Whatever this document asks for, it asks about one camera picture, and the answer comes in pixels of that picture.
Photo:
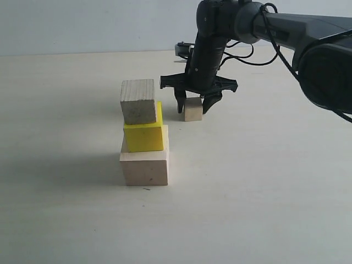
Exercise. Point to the yellow cube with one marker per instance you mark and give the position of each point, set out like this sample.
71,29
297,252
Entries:
146,137

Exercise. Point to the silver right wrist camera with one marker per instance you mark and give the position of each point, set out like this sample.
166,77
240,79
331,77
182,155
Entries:
183,49

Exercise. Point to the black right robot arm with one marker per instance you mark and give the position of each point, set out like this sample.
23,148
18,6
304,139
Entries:
321,44

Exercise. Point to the small wooden cube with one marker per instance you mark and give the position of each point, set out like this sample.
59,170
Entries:
193,109

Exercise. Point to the large wooden cube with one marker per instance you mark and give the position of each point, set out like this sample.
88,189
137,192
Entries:
146,168

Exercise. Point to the medium wooden cube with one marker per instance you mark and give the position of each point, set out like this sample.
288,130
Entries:
138,101

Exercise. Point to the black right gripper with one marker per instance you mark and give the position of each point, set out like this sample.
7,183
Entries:
201,80

